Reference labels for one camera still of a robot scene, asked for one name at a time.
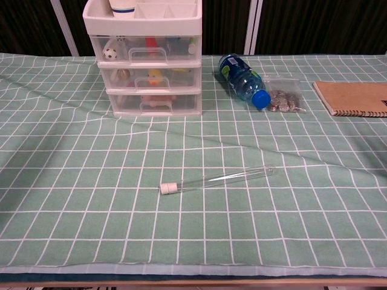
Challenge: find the clear drawer with bell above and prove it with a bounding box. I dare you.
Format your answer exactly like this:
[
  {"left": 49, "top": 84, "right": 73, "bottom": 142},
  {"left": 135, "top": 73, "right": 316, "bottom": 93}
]
[{"left": 101, "top": 65, "right": 201, "bottom": 91}]

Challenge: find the yellow duck toy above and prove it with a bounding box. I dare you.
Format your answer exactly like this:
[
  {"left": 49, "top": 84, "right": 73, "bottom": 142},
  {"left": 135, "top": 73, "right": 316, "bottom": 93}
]
[{"left": 147, "top": 69, "right": 164, "bottom": 86}]

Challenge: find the clear drawer with pink item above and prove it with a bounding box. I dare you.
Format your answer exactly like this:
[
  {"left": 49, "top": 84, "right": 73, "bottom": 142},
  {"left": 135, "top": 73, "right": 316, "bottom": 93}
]
[{"left": 108, "top": 92, "right": 202, "bottom": 115}]

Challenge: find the clear drawer with soccer ball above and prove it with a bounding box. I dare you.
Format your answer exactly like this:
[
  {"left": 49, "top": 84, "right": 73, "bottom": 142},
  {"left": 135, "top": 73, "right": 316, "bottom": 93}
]
[{"left": 89, "top": 35, "right": 200, "bottom": 63}]

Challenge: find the glass test tube white stopper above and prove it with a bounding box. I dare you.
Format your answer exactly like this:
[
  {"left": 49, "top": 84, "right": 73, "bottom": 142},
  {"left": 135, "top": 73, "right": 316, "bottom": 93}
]
[{"left": 159, "top": 164, "right": 278, "bottom": 196}]

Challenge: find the blue plastic water bottle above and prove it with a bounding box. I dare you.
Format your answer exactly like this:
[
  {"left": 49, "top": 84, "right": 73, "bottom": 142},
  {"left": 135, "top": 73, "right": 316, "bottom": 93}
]
[{"left": 218, "top": 53, "right": 272, "bottom": 110}]

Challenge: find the clear bag of coins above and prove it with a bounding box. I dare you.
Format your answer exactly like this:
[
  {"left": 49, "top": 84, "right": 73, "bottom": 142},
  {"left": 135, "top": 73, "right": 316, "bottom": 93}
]
[{"left": 263, "top": 76, "right": 307, "bottom": 114}]

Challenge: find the green checked tablecloth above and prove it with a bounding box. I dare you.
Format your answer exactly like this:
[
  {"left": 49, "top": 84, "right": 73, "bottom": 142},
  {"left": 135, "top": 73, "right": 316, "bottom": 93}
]
[{"left": 0, "top": 53, "right": 387, "bottom": 277}]

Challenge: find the white paper cup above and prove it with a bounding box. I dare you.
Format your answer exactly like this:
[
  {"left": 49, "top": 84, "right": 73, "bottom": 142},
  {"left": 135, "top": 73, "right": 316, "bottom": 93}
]
[{"left": 108, "top": 0, "right": 136, "bottom": 18}]

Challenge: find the brown spiral notebook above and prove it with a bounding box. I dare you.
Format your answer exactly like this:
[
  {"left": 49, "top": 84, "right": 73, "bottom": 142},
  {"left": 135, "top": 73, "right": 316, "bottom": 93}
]
[{"left": 312, "top": 80, "right": 387, "bottom": 118}]

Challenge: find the dark blue under cloth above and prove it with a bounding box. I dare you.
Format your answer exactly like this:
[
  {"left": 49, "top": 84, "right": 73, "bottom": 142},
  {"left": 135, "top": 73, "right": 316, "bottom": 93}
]
[{"left": 0, "top": 272, "right": 387, "bottom": 284}]

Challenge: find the black pleated curtain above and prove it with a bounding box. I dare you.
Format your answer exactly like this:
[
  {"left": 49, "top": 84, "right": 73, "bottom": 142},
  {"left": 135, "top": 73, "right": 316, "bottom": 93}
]
[{"left": 0, "top": 0, "right": 387, "bottom": 56}]

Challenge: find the white plastic drawer unit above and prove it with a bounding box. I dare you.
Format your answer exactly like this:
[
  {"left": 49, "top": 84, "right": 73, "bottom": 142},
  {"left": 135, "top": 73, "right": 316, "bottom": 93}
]
[{"left": 82, "top": 0, "right": 203, "bottom": 117}]

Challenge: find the white partition post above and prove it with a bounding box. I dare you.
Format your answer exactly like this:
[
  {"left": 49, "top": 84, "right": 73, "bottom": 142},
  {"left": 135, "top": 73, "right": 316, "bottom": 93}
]
[
  {"left": 243, "top": 0, "right": 264, "bottom": 56},
  {"left": 50, "top": 0, "right": 80, "bottom": 56}
]

